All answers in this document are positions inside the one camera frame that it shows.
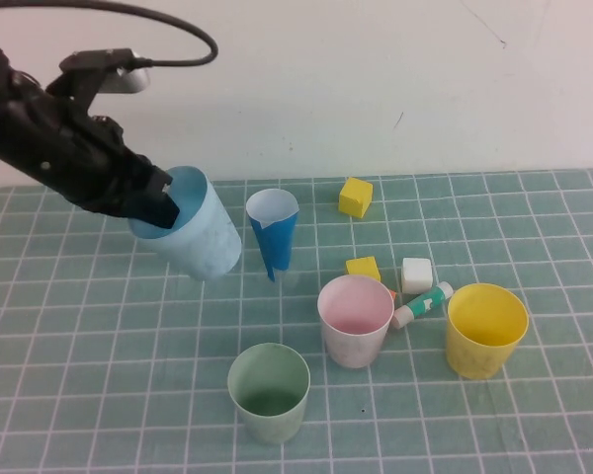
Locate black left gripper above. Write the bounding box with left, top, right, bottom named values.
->
left=27, top=96, right=182, bottom=231

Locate light blue plastic cup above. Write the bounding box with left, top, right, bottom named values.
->
left=127, top=165, right=242, bottom=282

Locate pink plastic cup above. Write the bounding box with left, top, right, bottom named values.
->
left=316, top=275, right=395, bottom=370

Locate yellow plastic cup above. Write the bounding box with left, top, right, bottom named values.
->
left=445, top=282, right=530, bottom=380

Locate blue paper cone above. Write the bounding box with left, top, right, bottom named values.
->
left=245, top=188, right=299, bottom=283

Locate green checked tablecloth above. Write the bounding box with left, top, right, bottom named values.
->
left=0, top=167, right=593, bottom=474

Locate yellow foam cube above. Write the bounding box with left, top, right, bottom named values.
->
left=338, top=177, right=375, bottom=218
left=344, top=256, right=381, bottom=282

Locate green plastic cup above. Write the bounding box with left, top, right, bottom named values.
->
left=226, top=343, right=311, bottom=444

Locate white foam cube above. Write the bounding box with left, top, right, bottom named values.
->
left=400, top=257, right=434, bottom=295

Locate green and white glue stick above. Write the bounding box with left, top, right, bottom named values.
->
left=392, top=280, right=455, bottom=330

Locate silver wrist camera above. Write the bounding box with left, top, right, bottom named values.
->
left=98, top=62, right=152, bottom=95

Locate black camera cable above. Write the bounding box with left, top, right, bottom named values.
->
left=0, top=0, right=219, bottom=68

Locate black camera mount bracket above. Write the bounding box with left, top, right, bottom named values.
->
left=45, top=47, right=135, bottom=119

